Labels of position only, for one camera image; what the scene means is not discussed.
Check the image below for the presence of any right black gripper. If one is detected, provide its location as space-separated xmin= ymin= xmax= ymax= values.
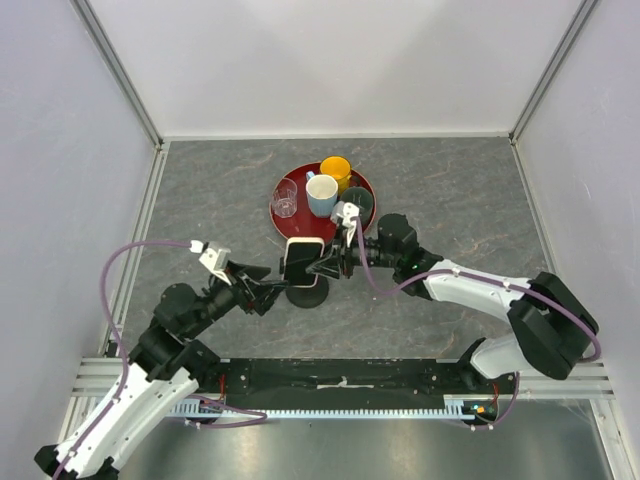
xmin=308 ymin=225 xmax=400 ymax=281

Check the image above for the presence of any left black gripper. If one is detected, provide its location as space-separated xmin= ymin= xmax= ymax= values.
xmin=185 ymin=260 xmax=290 ymax=338

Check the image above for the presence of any phone with pink case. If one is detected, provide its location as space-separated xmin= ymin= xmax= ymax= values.
xmin=282 ymin=237 xmax=325 ymax=288

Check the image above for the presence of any black phone stand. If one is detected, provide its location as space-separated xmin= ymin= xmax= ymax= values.
xmin=285 ymin=276 xmax=329 ymax=309

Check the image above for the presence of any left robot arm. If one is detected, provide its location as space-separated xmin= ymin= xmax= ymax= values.
xmin=35 ymin=263 xmax=288 ymax=479

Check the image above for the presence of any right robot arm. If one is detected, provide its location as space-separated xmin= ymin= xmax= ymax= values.
xmin=306 ymin=214 xmax=601 ymax=394

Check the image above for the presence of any dark green glass mug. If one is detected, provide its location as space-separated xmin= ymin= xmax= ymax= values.
xmin=340 ymin=186 xmax=375 ymax=224

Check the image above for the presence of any light blue mug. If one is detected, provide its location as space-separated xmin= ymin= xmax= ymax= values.
xmin=305 ymin=171 xmax=338 ymax=218

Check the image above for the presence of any clear plastic cup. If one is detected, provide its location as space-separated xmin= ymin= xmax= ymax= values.
xmin=270 ymin=178 xmax=297 ymax=218

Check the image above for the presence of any yellow mug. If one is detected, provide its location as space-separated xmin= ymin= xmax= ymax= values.
xmin=320 ymin=156 xmax=352 ymax=195

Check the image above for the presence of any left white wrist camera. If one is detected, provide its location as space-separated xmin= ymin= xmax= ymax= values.
xmin=189 ymin=240 xmax=232 ymax=285

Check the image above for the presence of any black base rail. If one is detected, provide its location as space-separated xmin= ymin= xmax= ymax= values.
xmin=199 ymin=358 xmax=515 ymax=411

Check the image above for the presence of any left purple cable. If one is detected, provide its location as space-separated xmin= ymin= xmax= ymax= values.
xmin=49 ymin=239 xmax=201 ymax=480

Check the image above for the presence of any slotted cable duct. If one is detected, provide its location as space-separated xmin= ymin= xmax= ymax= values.
xmin=166 ymin=398 xmax=498 ymax=421

